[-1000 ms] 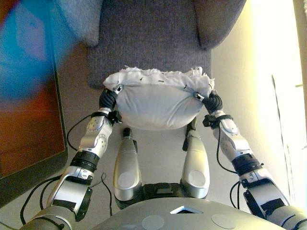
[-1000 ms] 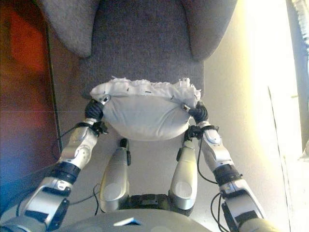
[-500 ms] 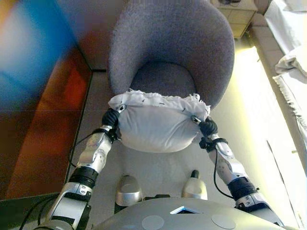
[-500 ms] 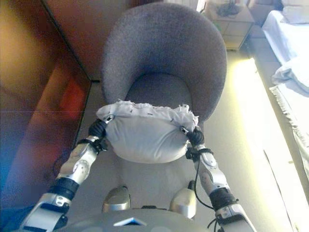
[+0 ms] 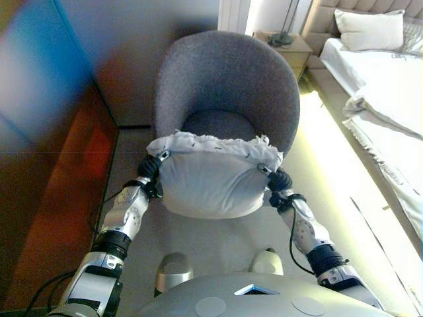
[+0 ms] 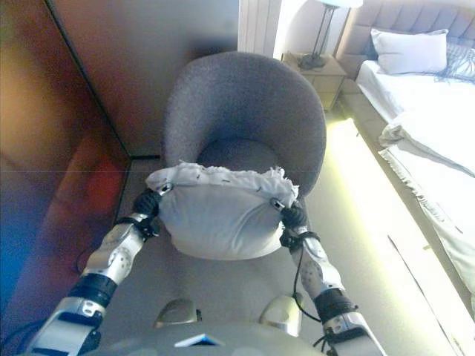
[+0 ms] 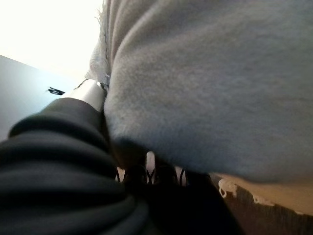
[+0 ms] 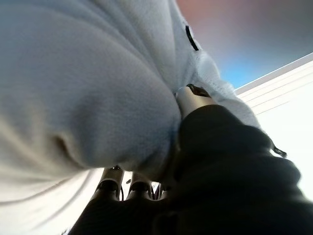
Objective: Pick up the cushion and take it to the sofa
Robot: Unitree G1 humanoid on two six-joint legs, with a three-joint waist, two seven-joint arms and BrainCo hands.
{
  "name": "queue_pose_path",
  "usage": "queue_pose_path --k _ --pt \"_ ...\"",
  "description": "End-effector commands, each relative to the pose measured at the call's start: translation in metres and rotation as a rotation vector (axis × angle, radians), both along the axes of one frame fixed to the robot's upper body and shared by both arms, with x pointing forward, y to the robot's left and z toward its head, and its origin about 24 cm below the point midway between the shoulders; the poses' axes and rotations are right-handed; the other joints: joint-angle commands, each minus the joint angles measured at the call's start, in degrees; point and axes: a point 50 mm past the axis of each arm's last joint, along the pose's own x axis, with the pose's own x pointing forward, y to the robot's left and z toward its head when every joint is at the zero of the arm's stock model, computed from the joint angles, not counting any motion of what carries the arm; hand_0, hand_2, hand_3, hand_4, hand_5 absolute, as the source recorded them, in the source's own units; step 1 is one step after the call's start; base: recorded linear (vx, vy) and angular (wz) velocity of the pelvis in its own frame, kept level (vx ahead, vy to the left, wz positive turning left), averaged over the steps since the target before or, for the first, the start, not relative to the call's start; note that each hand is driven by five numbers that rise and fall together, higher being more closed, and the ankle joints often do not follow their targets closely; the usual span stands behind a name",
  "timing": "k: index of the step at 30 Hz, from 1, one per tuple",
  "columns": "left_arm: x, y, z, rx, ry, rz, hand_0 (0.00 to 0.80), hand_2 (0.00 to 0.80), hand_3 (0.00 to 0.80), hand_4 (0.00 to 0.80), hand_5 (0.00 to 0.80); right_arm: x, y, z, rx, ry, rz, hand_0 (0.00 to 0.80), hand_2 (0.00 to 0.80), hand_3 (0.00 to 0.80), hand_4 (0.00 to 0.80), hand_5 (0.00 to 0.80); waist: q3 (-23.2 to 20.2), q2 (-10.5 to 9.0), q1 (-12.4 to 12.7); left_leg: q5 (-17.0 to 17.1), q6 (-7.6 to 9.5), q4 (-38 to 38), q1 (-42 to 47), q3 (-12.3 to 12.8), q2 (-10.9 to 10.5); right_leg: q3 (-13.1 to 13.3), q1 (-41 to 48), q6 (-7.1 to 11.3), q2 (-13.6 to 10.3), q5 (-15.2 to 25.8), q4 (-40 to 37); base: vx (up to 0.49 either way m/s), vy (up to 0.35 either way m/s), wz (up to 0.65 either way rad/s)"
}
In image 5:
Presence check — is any beige wooden nightstand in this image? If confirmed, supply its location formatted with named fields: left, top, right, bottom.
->
left=252, top=30, right=313, bottom=82

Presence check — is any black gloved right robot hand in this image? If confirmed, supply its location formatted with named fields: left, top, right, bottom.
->
left=257, top=163, right=294, bottom=193

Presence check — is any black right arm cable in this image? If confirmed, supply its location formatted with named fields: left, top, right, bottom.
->
left=288, top=206, right=317, bottom=275

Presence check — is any grey robot torso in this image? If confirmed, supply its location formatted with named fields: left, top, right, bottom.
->
left=134, top=273, right=387, bottom=317

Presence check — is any white cloth towel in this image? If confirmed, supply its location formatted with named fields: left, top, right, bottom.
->
left=146, top=129, right=284, bottom=220

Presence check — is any beige folded bed blanket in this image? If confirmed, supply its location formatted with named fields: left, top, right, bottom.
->
left=342, top=95, right=423, bottom=242

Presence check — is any white bed pillow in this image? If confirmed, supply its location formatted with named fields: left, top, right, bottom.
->
left=333, top=9, right=406, bottom=52

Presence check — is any grey fabric armchair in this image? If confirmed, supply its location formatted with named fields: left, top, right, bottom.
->
left=153, top=30, right=301, bottom=159

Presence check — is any beige upholstered bed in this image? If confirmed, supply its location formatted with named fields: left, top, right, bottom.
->
left=301, top=0, right=423, bottom=258

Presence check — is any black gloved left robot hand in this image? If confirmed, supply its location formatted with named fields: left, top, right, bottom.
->
left=136, top=149, right=172, bottom=186

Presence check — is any grey fringed throw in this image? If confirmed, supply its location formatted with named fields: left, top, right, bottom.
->
left=391, top=15, right=423, bottom=61

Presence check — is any white door frame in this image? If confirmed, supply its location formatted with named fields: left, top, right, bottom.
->
left=217, top=0, right=254, bottom=36

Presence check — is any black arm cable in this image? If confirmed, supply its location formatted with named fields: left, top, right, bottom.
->
left=288, top=206, right=317, bottom=275
left=24, top=188, right=130, bottom=317

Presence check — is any red-brown wooden cabinet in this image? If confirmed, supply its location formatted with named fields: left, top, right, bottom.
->
left=0, top=0, right=120, bottom=311

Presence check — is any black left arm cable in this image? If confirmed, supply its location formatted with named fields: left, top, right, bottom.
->
left=24, top=188, right=130, bottom=317

